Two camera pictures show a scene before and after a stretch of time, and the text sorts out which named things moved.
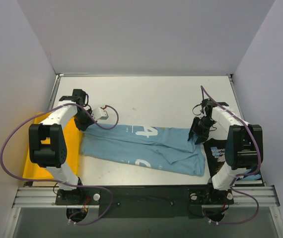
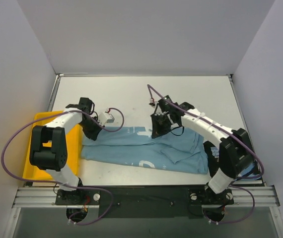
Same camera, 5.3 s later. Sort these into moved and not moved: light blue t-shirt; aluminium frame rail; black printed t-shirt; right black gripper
Moved: right black gripper
Not moved: aluminium frame rail; light blue t-shirt; black printed t-shirt
